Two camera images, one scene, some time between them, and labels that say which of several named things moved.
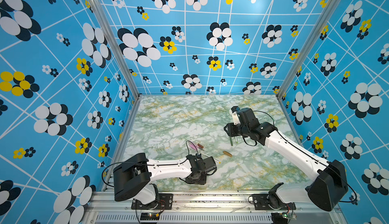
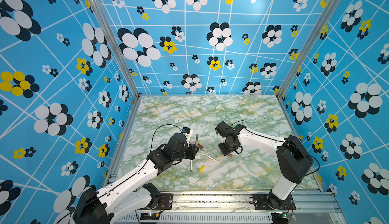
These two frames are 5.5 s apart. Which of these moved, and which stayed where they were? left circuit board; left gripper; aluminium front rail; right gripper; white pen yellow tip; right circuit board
Moved: right gripper; left gripper
Stayed: white pen yellow tip; left circuit board; right circuit board; aluminium front rail
